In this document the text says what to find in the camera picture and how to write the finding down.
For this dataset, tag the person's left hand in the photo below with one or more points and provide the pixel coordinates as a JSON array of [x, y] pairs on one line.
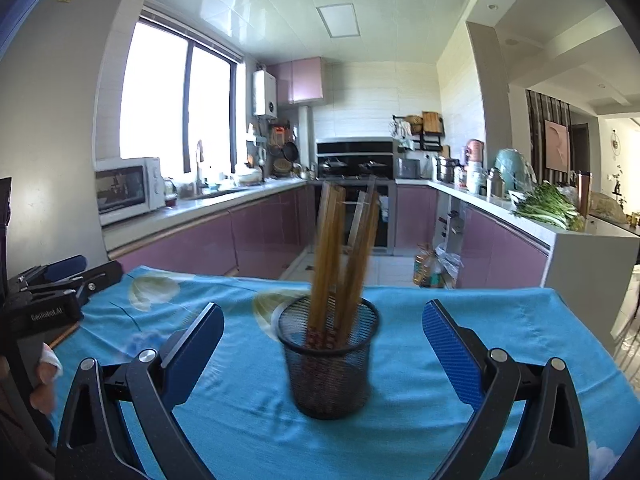
[[45, 390]]

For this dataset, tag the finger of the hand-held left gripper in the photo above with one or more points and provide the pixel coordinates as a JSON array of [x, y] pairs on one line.
[[67, 265], [102, 275]]

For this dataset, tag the purple lower kitchen cabinets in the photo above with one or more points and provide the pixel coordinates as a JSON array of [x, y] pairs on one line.
[[500, 250], [210, 240]]

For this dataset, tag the lidded wok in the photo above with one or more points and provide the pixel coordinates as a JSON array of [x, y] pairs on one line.
[[372, 163], [334, 163]]

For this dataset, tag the pink kettle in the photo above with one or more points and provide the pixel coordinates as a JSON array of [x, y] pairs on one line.
[[474, 152]]

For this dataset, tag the purple upper cabinet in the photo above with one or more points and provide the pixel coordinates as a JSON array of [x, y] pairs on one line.
[[300, 80]]

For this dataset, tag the pink wall picture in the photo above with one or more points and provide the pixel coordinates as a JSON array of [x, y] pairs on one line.
[[556, 145]]

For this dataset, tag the clear plastic bag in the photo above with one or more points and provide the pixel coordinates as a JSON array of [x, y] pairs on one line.
[[447, 267]]

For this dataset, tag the black built-in oven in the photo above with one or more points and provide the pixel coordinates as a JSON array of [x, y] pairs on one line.
[[350, 150]]

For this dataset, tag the white bowl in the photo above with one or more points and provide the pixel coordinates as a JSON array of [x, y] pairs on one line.
[[248, 176]]

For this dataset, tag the black frying pan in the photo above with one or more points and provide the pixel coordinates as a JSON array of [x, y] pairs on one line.
[[290, 151]]

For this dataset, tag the blue floral tablecloth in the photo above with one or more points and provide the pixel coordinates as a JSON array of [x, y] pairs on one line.
[[525, 335]]

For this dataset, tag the white water heater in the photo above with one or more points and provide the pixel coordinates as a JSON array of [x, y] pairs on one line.
[[265, 94]]

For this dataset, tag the stainless steel thermos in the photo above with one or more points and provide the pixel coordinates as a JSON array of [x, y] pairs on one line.
[[495, 182]]

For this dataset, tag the kitchen window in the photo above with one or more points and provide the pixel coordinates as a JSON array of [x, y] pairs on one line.
[[165, 95]]

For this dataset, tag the dark slatted partition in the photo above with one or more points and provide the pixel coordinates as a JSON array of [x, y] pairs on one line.
[[535, 135]]

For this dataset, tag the stainless steel pot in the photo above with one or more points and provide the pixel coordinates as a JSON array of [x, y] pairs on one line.
[[447, 170]]

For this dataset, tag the yellow cooking oil bottle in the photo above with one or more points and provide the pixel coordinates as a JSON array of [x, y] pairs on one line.
[[424, 265]]

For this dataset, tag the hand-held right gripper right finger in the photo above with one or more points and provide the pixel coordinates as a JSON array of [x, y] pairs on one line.
[[450, 355]]

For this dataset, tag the bundle of wooden chopsticks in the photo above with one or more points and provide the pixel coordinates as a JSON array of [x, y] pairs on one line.
[[325, 270]]

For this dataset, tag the clear food bag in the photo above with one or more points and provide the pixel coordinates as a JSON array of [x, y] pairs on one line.
[[607, 207]]

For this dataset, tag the wooden chopstick red patterned end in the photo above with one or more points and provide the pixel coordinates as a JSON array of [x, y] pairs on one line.
[[64, 335]]

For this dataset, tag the woven bamboo basket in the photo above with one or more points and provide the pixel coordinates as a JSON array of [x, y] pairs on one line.
[[282, 167]]

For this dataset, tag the green leafy vegetables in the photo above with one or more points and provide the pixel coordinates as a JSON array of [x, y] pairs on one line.
[[550, 207]]

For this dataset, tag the black wall rack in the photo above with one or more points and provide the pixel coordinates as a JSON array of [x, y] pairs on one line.
[[425, 130]]

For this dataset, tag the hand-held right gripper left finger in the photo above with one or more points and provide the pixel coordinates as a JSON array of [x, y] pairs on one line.
[[197, 350]]

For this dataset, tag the silver countertop appliance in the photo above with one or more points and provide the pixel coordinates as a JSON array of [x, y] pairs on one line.
[[409, 168]]

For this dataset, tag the brown tumbler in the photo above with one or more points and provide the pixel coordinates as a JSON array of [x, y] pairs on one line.
[[583, 190]]

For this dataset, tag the white microwave oven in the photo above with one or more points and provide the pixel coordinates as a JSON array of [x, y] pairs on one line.
[[125, 190]]

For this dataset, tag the metal sink faucet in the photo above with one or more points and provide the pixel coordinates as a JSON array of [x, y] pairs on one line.
[[200, 165]]

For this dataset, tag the ceiling light panel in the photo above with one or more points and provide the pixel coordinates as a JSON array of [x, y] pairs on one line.
[[338, 21]]

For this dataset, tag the mint green appliance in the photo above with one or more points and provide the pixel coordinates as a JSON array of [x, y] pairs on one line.
[[512, 170]]

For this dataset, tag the black mesh holder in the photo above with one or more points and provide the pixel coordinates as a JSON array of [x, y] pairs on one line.
[[325, 385]]

